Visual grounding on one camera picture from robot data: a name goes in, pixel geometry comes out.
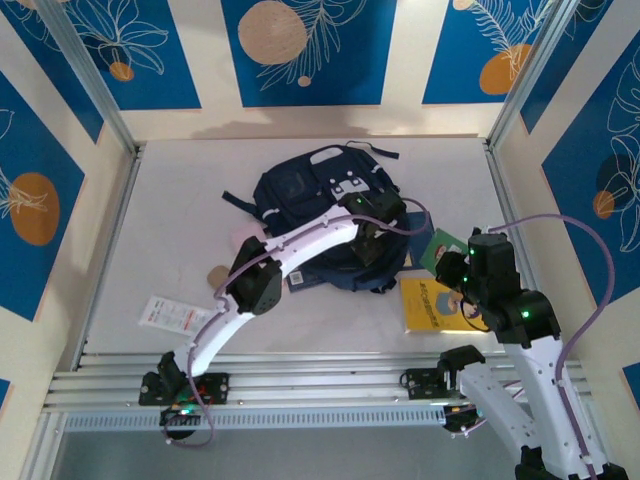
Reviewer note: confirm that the yellow book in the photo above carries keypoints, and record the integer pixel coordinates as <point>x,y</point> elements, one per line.
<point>420,310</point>

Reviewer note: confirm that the aluminium side rail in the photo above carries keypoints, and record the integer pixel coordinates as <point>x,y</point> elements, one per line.
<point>112,250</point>
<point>502,185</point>

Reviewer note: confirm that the round wooden disc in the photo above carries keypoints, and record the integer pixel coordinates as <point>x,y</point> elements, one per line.
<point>217,276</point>

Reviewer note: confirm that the white packet with red print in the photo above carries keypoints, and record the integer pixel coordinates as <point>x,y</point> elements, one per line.
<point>165,315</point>

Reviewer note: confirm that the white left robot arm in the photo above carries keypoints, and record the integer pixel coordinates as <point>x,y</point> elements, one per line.
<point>310,240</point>

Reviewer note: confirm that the dark blue book with barcode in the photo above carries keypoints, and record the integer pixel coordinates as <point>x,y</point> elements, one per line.
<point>312,282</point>

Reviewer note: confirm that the green card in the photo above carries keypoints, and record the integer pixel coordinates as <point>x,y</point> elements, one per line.
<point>447,239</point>

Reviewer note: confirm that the aluminium frame rails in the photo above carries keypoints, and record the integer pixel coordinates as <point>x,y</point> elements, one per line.
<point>310,385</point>

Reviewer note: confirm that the small circuit board with LED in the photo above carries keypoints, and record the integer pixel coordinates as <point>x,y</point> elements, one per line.
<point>462,420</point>
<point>180,415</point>

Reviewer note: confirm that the pink case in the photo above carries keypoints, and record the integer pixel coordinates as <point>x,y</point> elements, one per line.
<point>245,235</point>

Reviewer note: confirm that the navy blue backpack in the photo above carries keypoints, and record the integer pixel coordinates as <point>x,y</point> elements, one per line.
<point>290,195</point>

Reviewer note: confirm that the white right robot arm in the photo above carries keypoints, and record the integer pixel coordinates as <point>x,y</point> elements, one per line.
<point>540,390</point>

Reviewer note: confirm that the aluminium corner post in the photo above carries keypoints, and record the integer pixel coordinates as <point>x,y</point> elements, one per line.
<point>532,75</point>
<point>91,75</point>

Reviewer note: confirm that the blue floral wall panel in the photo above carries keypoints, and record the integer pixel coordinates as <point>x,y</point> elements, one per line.
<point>632,380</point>
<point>175,85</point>
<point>4,395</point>
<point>450,50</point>
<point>575,210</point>
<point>50,50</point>
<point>575,60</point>
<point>350,75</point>
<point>30,140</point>

